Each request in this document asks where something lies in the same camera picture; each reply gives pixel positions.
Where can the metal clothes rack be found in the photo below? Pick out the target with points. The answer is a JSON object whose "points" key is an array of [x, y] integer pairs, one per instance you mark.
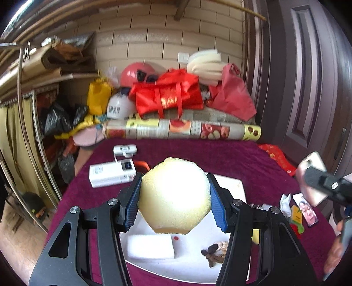
{"points": [[20, 82]]}

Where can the black helmet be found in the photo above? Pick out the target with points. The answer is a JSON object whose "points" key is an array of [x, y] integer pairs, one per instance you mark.
{"points": [[34, 205]]}

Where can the red packet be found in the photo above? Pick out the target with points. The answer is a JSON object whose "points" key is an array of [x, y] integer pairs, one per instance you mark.
{"points": [[277, 159]]}

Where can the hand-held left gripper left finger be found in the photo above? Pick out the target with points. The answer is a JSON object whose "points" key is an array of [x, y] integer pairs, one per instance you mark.
{"points": [[134, 199]]}

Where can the black plastic bags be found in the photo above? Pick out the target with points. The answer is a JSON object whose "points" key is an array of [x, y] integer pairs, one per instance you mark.
{"points": [[55, 118]]}

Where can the person's right forearm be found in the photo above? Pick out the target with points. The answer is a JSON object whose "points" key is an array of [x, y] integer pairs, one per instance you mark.
{"points": [[334, 253]]}

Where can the wooden stick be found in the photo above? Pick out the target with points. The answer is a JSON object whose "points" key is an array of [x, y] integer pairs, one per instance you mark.
{"points": [[253, 13]]}

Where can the yellow cloth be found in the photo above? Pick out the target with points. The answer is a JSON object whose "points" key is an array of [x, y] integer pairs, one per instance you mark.
{"points": [[79, 128]]}

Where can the fruit-print rolled mat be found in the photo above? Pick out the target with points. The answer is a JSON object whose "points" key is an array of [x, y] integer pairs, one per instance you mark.
{"points": [[178, 129]]}

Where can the red plastic bag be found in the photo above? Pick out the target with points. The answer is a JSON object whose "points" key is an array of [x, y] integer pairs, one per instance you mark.
{"points": [[233, 93]]}

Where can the white foam block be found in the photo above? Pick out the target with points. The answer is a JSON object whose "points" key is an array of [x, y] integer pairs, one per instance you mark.
{"points": [[151, 246]]}

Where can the cardboard sheets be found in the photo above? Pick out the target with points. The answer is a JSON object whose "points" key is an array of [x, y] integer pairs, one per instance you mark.
{"points": [[35, 74]]}

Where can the small white device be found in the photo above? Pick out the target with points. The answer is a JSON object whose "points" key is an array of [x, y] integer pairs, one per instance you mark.
{"points": [[125, 150]]}

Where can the olive curtain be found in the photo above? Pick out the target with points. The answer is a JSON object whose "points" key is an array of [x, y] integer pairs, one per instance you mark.
{"points": [[13, 137]]}

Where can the yellow green card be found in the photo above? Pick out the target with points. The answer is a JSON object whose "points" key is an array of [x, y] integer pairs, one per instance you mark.
{"points": [[297, 218]]}

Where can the pink hat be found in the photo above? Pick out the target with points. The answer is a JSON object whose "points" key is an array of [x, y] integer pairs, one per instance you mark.
{"points": [[88, 137]]}

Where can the yellow paper bag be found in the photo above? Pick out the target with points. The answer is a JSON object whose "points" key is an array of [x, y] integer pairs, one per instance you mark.
{"points": [[97, 96]]}

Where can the stack of white foam sheets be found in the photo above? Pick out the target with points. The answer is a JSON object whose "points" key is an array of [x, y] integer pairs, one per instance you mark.
{"points": [[206, 66]]}

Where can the white power bank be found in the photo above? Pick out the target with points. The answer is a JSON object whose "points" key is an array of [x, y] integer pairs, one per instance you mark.
{"points": [[110, 173]]}

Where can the red helmet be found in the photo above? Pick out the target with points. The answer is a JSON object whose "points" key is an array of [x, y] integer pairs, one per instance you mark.
{"points": [[132, 74]]}

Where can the white wall switch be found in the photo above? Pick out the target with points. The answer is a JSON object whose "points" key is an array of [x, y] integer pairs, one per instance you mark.
{"points": [[183, 57]]}

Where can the white cardboard box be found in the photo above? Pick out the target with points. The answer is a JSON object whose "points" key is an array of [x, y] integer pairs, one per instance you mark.
{"points": [[192, 247]]}

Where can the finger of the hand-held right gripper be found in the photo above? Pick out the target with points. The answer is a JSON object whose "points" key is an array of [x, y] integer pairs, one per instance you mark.
{"points": [[316, 178]]}

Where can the brown paper bags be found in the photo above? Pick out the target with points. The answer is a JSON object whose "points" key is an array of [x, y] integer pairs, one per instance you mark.
{"points": [[66, 52]]}

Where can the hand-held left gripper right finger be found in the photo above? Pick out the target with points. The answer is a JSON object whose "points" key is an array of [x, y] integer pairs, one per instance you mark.
{"points": [[217, 200]]}

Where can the brown door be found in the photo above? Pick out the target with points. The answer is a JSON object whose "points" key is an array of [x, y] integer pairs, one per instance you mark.
{"points": [[302, 82]]}

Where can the pink sponge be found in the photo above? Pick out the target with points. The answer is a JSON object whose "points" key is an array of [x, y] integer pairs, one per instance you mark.
{"points": [[308, 162]]}

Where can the red zip bag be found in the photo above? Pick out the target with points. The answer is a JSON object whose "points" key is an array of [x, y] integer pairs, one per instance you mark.
{"points": [[167, 93]]}

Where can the clear plastic bag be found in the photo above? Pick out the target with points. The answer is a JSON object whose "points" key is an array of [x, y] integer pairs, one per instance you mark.
{"points": [[113, 75]]}

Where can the white tissue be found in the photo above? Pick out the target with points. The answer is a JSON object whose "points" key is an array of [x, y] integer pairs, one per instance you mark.
{"points": [[286, 203]]}

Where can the large yellow sponge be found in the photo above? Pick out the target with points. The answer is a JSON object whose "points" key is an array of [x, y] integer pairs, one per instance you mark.
{"points": [[174, 195]]}

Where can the white helmet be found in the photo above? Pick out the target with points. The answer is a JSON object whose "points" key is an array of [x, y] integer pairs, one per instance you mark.
{"points": [[119, 106]]}

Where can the smartphone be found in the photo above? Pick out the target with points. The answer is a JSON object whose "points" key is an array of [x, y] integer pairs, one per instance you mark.
{"points": [[308, 213]]}

